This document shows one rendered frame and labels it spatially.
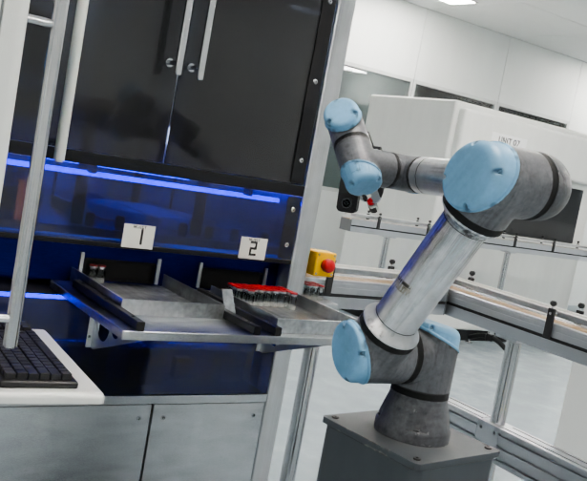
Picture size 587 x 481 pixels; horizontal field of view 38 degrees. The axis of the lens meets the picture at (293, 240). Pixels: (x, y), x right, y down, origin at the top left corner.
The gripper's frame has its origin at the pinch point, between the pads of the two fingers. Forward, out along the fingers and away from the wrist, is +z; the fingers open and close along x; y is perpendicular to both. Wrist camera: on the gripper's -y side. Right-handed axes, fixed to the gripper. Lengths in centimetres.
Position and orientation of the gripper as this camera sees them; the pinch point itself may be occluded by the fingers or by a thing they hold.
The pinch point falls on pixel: (369, 201)
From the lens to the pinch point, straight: 201.0
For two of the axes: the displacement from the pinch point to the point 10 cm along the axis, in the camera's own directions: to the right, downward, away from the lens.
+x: -9.2, -1.5, 3.5
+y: 2.8, -8.9, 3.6
